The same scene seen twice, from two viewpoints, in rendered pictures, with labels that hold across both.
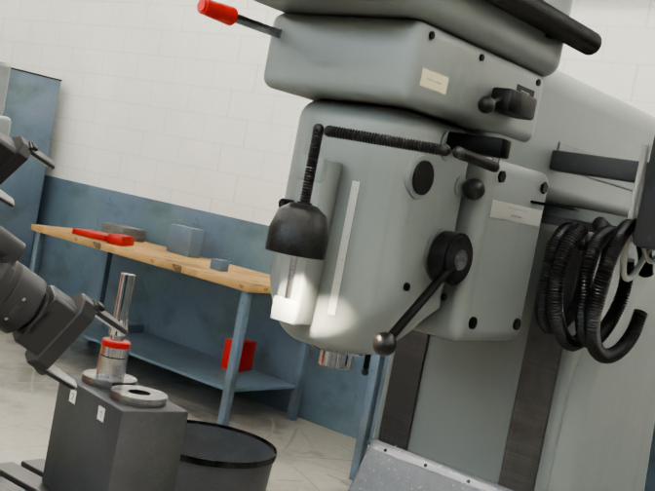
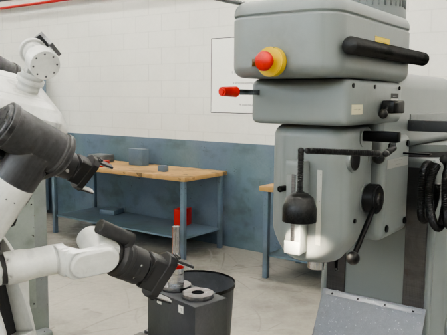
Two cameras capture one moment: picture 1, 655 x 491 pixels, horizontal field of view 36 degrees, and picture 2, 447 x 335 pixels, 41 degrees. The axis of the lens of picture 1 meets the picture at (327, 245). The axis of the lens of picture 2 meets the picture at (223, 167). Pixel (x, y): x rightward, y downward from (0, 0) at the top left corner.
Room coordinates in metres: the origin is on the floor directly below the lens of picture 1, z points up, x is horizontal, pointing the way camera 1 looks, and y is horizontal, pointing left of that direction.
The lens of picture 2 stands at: (-0.02, 0.24, 1.68)
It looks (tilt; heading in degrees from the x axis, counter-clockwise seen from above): 7 degrees down; 358
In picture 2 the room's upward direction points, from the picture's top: 1 degrees clockwise
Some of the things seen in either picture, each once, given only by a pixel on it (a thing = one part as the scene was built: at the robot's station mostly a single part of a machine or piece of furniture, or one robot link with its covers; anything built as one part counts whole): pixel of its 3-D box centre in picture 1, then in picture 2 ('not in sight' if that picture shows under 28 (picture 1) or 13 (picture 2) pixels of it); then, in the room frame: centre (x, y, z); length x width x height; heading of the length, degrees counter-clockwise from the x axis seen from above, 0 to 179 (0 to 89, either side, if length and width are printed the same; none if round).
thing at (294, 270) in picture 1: (306, 240); (297, 207); (1.28, 0.03, 1.45); 0.04 x 0.04 x 0.21; 52
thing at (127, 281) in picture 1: (122, 307); (175, 244); (1.67, 0.31, 1.26); 0.03 x 0.03 x 0.11
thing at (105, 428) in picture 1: (113, 443); (186, 322); (1.63, 0.28, 1.04); 0.22 x 0.12 x 0.20; 40
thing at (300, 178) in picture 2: (311, 164); (300, 170); (1.19, 0.04, 1.54); 0.01 x 0.01 x 0.10
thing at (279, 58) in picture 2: not in sight; (271, 62); (1.19, 0.10, 1.76); 0.06 x 0.02 x 0.06; 52
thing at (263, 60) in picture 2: not in sight; (265, 61); (1.17, 0.12, 1.76); 0.04 x 0.03 x 0.04; 52
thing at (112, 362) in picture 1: (112, 360); (175, 275); (1.67, 0.31, 1.17); 0.05 x 0.05 x 0.05
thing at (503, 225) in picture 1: (439, 240); (353, 181); (1.52, -0.16, 1.47); 0.24 x 0.19 x 0.26; 52
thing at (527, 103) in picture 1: (501, 104); (387, 109); (1.34, -0.19, 1.66); 0.12 x 0.04 x 0.04; 142
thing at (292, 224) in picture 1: (299, 228); (299, 206); (1.19, 0.04, 1.46); 0.07 x 0.07 x 0.06
